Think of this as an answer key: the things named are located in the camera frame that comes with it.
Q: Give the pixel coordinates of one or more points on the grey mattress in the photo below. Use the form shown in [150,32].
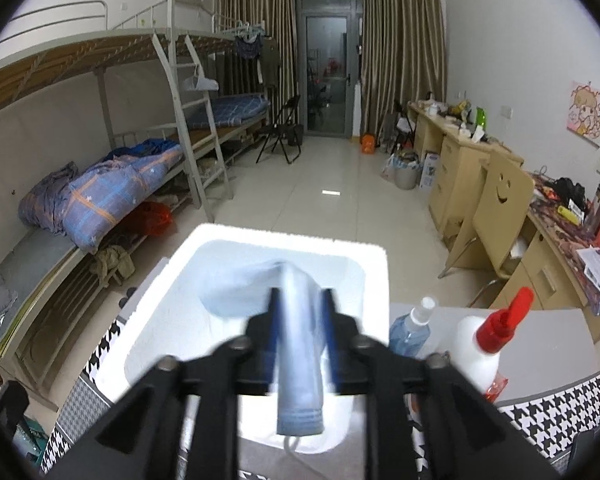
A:
[25,270]

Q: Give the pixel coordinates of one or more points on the light blue cloth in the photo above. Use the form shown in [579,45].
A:
[300,365]

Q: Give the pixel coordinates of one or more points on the white clothes hanger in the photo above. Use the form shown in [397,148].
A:
[202,82]

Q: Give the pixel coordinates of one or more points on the blue spray bottle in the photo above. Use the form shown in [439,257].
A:
[410,335]

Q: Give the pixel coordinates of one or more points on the hanging dark clothes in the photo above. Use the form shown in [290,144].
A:
[247,47]

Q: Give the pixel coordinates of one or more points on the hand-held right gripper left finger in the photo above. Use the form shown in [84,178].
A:
[275,325]

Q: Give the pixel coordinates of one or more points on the black white houndstooth cloth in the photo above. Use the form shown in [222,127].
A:
[555,420]

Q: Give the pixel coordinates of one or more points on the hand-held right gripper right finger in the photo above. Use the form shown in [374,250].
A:
[331,332]

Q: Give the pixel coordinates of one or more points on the wooden smiley chair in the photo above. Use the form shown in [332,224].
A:
[500,195]

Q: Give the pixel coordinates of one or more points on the printed paper sheet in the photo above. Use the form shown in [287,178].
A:
[597,272]

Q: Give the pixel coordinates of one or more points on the white foam box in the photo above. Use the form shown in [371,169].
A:
[220,240]

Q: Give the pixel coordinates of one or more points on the white blue carton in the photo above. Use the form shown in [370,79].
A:
[430,172]

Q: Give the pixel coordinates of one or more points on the wooden desk with printed mat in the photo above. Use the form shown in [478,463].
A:
[545,265]

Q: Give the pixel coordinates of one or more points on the red plastic bag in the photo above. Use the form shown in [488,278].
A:
[152,217]

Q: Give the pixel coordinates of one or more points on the cartoon wall poster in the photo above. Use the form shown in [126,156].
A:
[586,112]

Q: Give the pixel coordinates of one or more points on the brown curtain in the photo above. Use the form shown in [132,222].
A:
[255,5]
[405,50]

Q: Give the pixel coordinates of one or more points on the grey purple cloth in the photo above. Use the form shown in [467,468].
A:
[45,200]

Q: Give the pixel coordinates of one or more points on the blue plaid mattress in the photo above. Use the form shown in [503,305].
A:
[230,110]

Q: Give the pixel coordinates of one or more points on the small metal bunk bed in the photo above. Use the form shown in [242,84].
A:
[245,120]

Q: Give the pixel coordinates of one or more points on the green bottle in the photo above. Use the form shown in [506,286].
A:
[480,117]

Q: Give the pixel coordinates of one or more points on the khaki clothes pile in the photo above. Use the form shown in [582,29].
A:
[111,262]

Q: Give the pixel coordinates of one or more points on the glass balcony door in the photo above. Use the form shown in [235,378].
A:
[330,60]

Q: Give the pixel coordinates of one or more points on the orange container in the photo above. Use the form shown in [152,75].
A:
[368,144]

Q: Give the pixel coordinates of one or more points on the yellow tube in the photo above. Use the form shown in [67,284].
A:
[568,213]

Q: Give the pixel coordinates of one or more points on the plain blue cloth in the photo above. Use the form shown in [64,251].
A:
[145,147]

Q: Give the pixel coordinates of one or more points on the white red-pump lotion bottle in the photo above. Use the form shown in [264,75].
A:
[475,350]

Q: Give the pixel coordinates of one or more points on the white bucket with bags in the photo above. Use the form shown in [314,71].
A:
[402,172]

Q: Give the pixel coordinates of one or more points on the wooden desk with drawers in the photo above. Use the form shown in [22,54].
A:
[455,170]

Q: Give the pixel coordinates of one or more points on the blue plaid quilt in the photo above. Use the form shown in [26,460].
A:
[110,195]

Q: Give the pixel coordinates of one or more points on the black bag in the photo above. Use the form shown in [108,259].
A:
[570,191]

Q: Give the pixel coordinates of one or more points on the black folding chair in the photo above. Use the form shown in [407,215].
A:
[285,125]

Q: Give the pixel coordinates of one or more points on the large metal bunk bed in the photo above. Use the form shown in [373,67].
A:
[40,60]

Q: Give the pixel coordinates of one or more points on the red snack packet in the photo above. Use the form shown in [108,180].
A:
[495,387]

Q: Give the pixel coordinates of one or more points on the white metal bed ladder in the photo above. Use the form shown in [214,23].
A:
[200,155]

